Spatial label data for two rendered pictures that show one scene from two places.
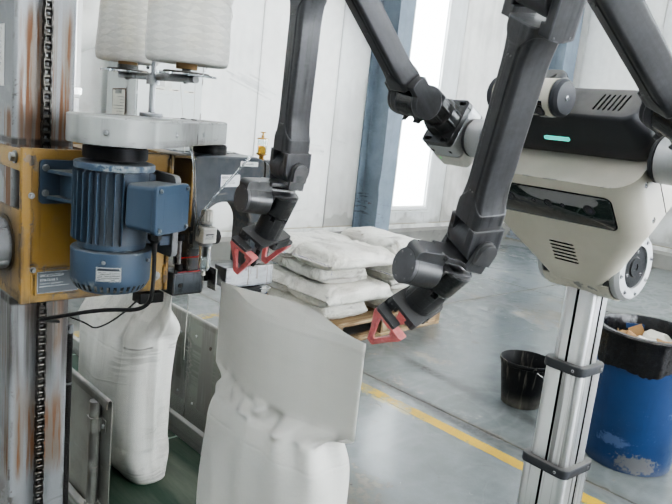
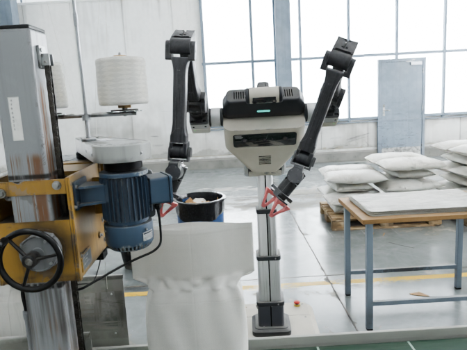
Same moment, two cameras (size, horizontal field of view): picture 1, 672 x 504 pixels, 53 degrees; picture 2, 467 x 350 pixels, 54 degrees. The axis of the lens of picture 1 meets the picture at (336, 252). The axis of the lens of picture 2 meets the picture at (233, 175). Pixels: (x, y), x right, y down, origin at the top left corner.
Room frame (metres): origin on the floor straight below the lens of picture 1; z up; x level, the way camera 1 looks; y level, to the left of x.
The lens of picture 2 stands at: (0.09, 1.23, 1.54)
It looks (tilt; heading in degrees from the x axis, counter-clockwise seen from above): 10 degrees down; 313
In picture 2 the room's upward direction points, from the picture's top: 3 degrees counter-clockwise
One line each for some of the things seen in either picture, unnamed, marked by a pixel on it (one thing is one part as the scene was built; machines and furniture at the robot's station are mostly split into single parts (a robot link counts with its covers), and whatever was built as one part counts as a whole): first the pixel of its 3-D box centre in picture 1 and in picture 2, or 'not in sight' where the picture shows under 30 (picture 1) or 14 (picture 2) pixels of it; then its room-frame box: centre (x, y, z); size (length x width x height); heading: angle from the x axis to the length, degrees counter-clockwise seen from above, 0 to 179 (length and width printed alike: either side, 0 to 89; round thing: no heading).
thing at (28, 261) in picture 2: not in sight; (29, 261); (1.30, 0.76, 1.13); 0.18 x 0.11 x 0.18; 44
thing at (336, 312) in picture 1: (315, 298); not in sight; (4.61, 0.11, 0.20); 0.66 x 0.44 x 0.12; 44
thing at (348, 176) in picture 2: not in sight; (354, 176); (2.54, -3.39, 0.57); 0.66 x 0.42 x 0.13; 36
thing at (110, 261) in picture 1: (112, 225); (127, 208); (1.30, 0.44, 1.21); 0.15 x 0.15 x 0.25
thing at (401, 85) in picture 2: not in sight; (401, 109); (4.07, -8.34, 1.05); 1.00 x 0.10 x 2.10; 44
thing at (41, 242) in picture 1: (77, 216); (55, 218); (1.49, 0.58, 1.18); 0.34 x 0.25 x 0.31; 134
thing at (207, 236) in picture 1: (206, 242); not in sight; (1.55, 0.30, 1.14); 0.05 x 0.04 x 0.16; 134
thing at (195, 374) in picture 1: (188, 369); (17, 320); (2.27, 0.47, 0.54); 1.05 x 0.02 x 0.41; 44
